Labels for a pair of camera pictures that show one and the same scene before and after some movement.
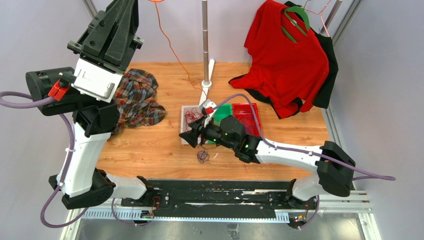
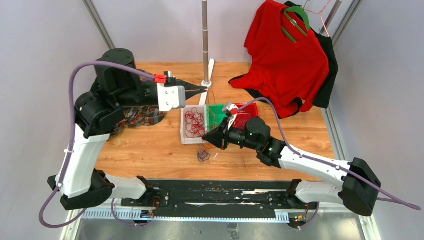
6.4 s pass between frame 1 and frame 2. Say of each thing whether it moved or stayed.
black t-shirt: stayed
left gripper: moved
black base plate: stayed
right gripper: moved
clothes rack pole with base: stayed
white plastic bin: stayed
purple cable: stayed
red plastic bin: stayed
